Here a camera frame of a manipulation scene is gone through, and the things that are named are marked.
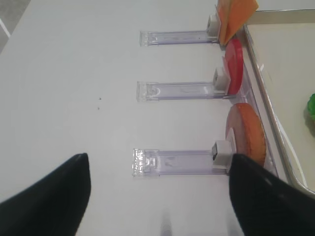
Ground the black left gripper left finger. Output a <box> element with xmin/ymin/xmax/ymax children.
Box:
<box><xmin>0</xmin><ymin>153</ymin><xmax>91</xmax><ymax>236</ymax></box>

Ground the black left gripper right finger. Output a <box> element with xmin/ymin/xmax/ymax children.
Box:
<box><xmin>229</xmin><ymin>154</ymin><xmax>315</xmax><ymax>236</ymax></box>

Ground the orange cheese slice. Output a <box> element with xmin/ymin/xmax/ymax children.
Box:
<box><xmin>217</xmin><ymin>0</ymin><xmax>231</xmax><ymax>46</ymax></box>
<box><xmin>224</xmin><ymin>0</ymin><xmax>258</xmax><ymax>45</ymax></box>

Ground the round orange bread slice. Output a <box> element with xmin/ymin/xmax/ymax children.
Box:
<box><xmin>225</xmin><ymin>103</ymin><xmax>266</xmax><ymax>166</ymax></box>

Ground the green lettuce leaf on plate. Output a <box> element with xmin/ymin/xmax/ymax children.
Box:
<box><xmin>306</xmin><ymin>93</ymin><xmax>315</xmax><ymax>137</ymax></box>

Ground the clear acrylic bread holder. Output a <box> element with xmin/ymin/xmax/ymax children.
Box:
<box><xmin>132</xmin><ymin>140</ymin><xmax>236</xmax><ymax>177</ymax></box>

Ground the clear acrylic tomato holder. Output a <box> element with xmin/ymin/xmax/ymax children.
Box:
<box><xmin>136</xmin><ymin>67</ymin><xmax>243</xmax><ymax>102</ymax></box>

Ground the red tomato slice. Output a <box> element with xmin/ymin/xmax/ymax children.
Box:
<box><xmin>224</xmin><ymin>38</ymin><xmax>244</xmax><ymax>95</ymax></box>

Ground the clear acrylic cheese holder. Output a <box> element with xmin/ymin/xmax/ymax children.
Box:
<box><xmin>139</xmin><ymin>14</ymin><xmax>221</xmax><ymax>47</ymax></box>

